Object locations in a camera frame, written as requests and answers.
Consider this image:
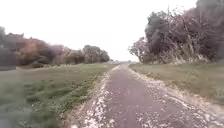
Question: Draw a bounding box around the grey asphalt path with leaves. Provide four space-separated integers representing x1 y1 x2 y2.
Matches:
68 63 224 128

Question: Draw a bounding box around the flat grass field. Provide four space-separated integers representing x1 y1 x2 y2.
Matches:
0 62 118 128

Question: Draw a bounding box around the grass verge with weeds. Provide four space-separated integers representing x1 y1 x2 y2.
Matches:
128 60 224 108

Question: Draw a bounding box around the clump of dark bare trees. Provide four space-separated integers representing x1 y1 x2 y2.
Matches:
128 0 224 65

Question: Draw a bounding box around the row of brownish trees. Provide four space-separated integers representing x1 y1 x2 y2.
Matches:
0 26 111 71

